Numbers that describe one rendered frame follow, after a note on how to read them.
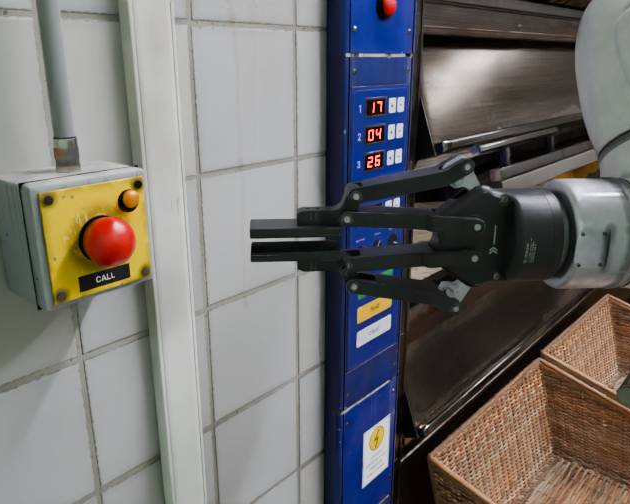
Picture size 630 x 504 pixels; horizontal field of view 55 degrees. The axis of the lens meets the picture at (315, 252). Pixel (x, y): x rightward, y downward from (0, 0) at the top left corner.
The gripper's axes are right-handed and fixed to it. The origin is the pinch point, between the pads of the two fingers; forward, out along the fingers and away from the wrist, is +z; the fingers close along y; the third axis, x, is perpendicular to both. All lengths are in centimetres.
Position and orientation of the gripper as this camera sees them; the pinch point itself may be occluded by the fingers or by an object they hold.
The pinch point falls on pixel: (295, 239)
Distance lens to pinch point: 47.3
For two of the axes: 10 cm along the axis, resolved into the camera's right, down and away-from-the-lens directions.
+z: -10.0, 0.2, -0.7
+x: -0.8, -3.1, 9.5
